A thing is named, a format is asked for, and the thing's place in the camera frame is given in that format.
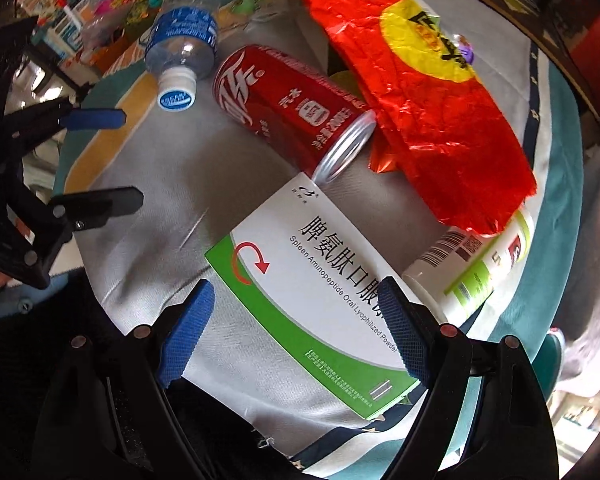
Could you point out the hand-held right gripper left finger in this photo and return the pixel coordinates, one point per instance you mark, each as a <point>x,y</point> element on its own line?
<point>187,332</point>

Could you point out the grey plastic bag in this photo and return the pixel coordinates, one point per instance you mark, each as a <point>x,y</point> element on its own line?
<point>595,260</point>

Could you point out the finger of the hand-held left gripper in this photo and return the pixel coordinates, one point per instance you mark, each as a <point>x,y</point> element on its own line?
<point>105,202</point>
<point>95,119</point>

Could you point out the red foil snack bag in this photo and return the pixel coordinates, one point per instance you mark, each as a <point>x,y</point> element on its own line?
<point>430,125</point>

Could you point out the clear plastic water bottle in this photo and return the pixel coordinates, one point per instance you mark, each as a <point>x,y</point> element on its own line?
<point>180,35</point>

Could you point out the white green medicine box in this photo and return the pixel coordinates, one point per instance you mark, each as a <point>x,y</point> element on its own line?
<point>305,280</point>

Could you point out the white bottle green label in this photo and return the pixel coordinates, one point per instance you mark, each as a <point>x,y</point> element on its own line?
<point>460,280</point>

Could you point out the red soda can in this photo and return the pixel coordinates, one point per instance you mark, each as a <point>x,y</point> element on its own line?
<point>285,105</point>

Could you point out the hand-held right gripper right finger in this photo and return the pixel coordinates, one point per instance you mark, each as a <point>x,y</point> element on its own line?
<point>405,330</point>

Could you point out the red box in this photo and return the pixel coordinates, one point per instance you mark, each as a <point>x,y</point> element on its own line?
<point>597,45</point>

